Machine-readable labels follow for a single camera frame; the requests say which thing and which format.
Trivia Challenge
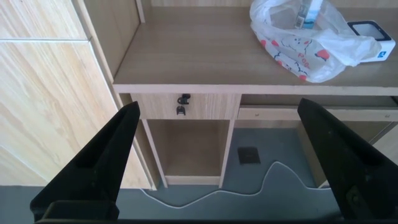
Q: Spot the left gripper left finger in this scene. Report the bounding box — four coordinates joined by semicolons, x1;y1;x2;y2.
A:
29;101;141;222

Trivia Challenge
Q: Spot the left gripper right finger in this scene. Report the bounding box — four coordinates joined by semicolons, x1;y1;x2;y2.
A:
297;98;398;220

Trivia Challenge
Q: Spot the printed white plastic bag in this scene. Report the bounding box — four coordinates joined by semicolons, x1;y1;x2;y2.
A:
249;0;382;84

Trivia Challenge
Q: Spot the white barcode scanner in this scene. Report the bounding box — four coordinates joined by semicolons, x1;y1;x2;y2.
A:
346;20;397;63

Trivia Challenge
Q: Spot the wooden keyboard tray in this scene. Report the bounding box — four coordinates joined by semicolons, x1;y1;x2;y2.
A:
237;105;398;123

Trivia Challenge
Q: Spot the black floor socket plate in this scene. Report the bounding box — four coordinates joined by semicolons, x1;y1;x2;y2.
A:
237;146;261;166

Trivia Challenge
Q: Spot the wooden drawer with keys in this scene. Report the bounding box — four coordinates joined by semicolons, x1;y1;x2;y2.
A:
130;93;243;121

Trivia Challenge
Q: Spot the blue and white carton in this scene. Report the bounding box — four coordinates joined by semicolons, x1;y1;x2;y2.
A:
294;0;324;30

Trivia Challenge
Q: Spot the wooden counter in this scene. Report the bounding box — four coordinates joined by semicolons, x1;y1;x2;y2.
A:
0;0;398;191

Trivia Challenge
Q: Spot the white cable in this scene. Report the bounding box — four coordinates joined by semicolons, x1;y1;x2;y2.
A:
139;161;331;209

